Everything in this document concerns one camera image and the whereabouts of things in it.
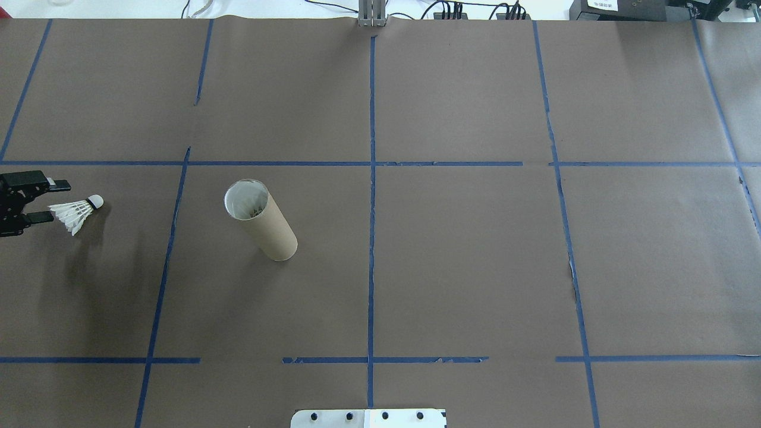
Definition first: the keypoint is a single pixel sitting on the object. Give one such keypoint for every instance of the white feather shuttlecock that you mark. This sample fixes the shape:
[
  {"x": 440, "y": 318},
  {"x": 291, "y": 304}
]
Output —
[
  {"x": 74, "y": 213},
  {"x": 257, "y": 209}
]

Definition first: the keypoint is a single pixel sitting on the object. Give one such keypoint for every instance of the brown cardboard tube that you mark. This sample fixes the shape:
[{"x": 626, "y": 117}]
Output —
[{"x": 270, "y": 232}]

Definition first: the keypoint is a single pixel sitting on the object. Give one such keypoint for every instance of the black box with white label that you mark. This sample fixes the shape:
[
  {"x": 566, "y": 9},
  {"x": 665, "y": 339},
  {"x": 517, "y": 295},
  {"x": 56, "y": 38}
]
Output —
[{"x": 618, "y": 10}]

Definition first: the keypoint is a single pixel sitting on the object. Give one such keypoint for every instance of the aluminium profile post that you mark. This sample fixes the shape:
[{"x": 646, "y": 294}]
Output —
[{"x": 372, "y": 15}]

